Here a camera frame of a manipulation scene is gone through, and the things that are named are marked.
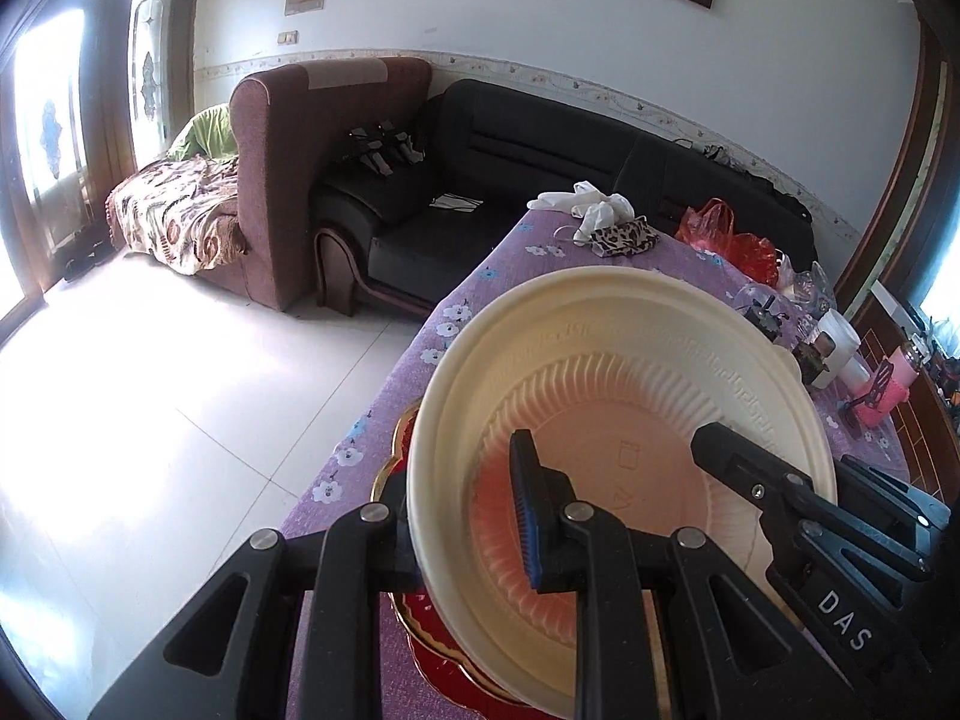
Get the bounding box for cream plastic plate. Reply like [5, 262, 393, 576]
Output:
[405, 266, 839, 717]

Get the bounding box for green cushion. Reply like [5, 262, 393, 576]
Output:
[166, 103, 237, 164]

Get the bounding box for white plastic jar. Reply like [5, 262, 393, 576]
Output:
[814, 309, 871, 391]

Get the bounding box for black electronic device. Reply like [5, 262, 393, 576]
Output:
[739, 292, 788, 350]

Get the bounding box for brown fabric armchair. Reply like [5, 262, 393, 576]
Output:
[229, 56, 434, 314]

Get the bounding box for white cloth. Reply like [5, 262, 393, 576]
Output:
[527, 181, 637, 245]

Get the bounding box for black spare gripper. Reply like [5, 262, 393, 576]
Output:
[341, 120, 425, 177]

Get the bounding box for red plate with gold rim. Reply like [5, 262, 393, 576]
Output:
[371, 405, 578, 720]

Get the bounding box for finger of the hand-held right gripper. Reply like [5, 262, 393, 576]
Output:
[836, 454, 947, 582]
[694, 424, 833, 541]

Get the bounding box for wooden glass door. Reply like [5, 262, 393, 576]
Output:
[0, 0, 203, 316]

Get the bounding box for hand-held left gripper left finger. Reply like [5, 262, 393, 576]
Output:
[86, 480, 422, 720]

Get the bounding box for brown floral blanket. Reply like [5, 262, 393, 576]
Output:
[105, 154, 248, 276]

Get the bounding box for black phone stand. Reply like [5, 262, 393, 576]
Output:
[844, 360, 901, 421]

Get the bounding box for red plastic bag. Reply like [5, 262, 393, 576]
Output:
[675, 199, 781, 286]

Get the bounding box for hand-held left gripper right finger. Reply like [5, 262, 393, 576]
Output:
[508, 429, 856, 720]

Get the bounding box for leopard print cloth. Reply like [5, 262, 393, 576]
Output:
[589, 215, 661, 257]

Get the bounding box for clear plastic wrap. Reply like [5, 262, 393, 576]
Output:
[739, 262, 837, 323]

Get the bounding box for dark jar with cork lid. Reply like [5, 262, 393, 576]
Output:
[795, 330, 833, 387]

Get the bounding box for pair of dark shoes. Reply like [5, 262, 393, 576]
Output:
[61, 238, 113, 282]

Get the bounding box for pink thermos with knitted sleeve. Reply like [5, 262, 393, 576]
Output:
[862, 341, 931, 428]

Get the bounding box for purple floral tablecloth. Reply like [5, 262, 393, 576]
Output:
[281, 206, 931, 720]

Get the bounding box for black leather sofa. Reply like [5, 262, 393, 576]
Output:
[311, 79, 818, 316]

